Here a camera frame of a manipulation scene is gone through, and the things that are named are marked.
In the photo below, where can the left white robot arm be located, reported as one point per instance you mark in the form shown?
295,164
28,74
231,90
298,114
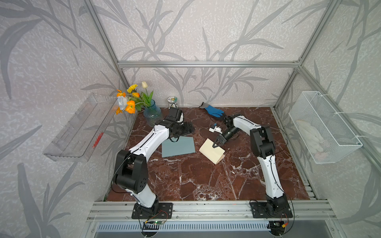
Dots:
131,170

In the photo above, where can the left circuit board with wires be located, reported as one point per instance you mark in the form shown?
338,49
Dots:
159,219

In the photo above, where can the white cloth in basket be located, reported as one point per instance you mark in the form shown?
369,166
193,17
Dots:
311,136

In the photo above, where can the glass vase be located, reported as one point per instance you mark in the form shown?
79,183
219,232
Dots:
153,114

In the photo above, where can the light blue envelope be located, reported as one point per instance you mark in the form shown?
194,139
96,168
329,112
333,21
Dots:
185,145

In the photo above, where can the circuit board with wires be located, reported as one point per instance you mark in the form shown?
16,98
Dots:
279,228
159,219

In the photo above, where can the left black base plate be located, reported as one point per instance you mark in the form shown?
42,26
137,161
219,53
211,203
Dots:
141,212

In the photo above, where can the blue grey work glove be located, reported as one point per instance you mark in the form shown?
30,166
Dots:
213,112

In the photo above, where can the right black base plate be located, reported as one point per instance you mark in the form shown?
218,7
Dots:
259,209

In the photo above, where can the orange yellow artificial flowers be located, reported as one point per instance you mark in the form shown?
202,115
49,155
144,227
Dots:
132,101

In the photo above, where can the right circuit board with wires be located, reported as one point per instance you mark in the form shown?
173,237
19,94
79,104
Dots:
279,228

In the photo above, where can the small green white can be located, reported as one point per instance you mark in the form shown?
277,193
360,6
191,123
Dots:
172,102

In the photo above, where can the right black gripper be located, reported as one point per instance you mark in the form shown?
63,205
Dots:
221,141

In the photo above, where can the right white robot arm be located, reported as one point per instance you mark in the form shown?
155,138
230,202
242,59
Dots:
263,147

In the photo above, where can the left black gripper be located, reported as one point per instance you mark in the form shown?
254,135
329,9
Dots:
187,130

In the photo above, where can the cream letter paper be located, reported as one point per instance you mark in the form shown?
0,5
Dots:
215,155

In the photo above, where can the white wire mesh basket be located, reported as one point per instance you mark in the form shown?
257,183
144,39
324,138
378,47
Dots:
339,139

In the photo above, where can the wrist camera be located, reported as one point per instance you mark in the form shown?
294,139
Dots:
175,115
215,128

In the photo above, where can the red item on shelf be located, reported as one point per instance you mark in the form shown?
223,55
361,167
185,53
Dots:
97,140

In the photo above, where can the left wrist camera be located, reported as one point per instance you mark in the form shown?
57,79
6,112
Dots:
175,115

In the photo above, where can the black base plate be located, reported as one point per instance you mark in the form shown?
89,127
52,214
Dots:
141,212
259,209

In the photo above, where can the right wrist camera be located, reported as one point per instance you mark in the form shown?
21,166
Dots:
215,128

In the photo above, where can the aluminium front rail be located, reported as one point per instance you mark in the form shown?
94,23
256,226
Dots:
210,211

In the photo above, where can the clear plastic wall shelf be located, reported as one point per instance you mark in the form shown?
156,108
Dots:
74,142

